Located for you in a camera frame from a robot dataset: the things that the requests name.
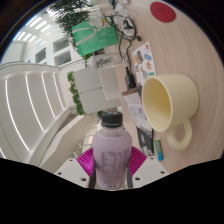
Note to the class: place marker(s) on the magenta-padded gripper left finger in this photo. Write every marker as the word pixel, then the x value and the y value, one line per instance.
pixel 70 171

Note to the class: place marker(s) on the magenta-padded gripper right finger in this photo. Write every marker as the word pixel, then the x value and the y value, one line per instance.
pixel 151 171

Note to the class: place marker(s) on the purple drink bottle black cap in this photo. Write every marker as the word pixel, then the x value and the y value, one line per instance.
pixel 111 160

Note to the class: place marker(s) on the clear plastic water bottle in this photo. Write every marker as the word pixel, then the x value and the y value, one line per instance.
pixel 103 61

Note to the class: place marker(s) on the small green blue eraser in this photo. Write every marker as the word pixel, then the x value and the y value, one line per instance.
pixel 158 150

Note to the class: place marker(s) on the black tablet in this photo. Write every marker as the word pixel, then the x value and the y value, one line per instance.
pixel 146 140

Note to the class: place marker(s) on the cream yellow mug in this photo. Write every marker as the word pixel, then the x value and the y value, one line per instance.
pixel 173 100

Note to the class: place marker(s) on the row of green leafy plants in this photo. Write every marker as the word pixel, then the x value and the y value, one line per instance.
pixel 75 93

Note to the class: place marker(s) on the tall white cabinet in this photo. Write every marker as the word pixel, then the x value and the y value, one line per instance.
pixel 87 91

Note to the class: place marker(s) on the ceiling light strips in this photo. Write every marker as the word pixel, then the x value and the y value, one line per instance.
pixel 30 100

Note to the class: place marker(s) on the black power bank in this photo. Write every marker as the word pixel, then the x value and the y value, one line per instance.
pixel 130 79

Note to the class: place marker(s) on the white plastic chair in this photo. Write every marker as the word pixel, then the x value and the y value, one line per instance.
pixel 109 81

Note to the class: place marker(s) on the colourful sticker sheet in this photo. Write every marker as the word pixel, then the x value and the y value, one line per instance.
pixel 144 66

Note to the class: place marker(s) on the green tote bag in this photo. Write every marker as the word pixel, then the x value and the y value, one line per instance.
pixel 95 38

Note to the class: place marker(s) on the long green hedge planter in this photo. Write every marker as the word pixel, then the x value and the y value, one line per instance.
pixel 71 13

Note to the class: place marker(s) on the flat round red coaster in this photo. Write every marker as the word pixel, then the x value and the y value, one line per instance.
pixel 162 11

